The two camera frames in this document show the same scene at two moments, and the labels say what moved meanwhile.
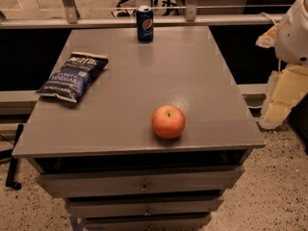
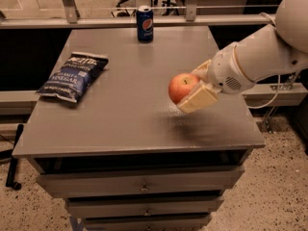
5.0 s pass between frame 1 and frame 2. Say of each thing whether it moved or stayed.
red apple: moved
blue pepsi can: stayed
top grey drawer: stayed
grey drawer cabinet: stayed
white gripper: moved
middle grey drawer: stayed
